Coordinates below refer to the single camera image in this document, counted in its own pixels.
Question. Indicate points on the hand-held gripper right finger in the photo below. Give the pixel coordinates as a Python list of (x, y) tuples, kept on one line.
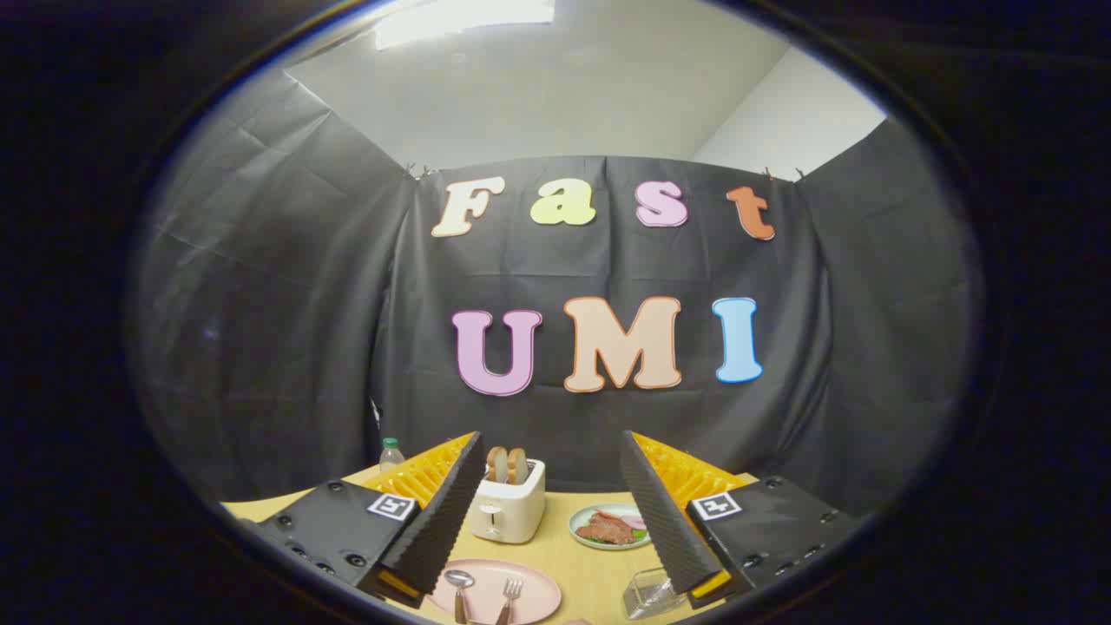
[(661, 521)]

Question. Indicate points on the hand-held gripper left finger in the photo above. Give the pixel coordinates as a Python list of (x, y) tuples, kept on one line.
[(438, 521)]

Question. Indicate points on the green lettuce leaves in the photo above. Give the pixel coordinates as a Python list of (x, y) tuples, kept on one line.
[(640, 536)]

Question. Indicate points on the pink ham slice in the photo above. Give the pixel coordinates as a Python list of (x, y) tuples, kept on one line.
[(634, 522)]

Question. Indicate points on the brown meat slices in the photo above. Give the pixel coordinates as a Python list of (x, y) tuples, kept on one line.
[(603, 529)]

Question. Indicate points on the cream white toaster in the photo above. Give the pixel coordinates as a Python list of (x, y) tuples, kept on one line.
[(512, 512)]

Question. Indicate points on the clear perforated plastic basket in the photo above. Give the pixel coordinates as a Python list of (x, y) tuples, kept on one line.
[(647, 595)]

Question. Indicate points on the clear plastic water bottle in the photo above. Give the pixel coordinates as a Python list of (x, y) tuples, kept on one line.
[(391, 456)]

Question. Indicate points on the pale green oval plate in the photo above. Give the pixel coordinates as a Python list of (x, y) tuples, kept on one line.
[(580, 521)]

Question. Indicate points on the pink round plate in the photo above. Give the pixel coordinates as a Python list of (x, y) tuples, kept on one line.
[(538, 595)]

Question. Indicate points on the black backdrop cloth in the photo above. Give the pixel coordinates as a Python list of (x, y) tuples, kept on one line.
[(304, 347)]

